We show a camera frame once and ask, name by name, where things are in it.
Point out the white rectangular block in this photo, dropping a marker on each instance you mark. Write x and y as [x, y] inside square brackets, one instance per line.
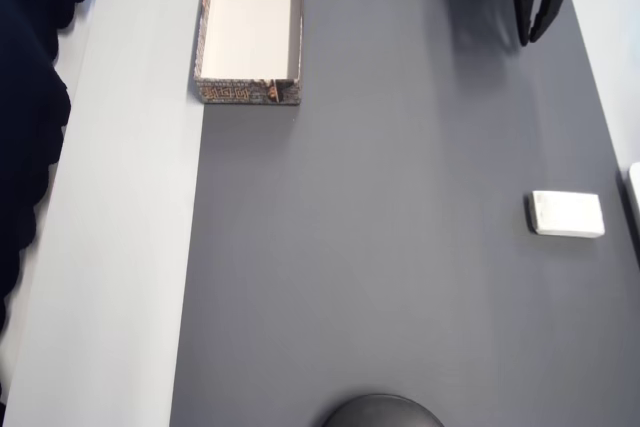
[567, 213]

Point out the patterned cardboard box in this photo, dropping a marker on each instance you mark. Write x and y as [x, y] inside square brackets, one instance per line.
[250, 17]

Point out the grey table mat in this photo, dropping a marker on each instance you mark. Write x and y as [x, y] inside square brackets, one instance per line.
[390, 227]

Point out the black round seat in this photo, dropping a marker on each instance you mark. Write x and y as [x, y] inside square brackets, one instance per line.
[382, 412]

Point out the dark curtain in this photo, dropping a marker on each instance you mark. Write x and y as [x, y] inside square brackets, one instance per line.
[25, 97]

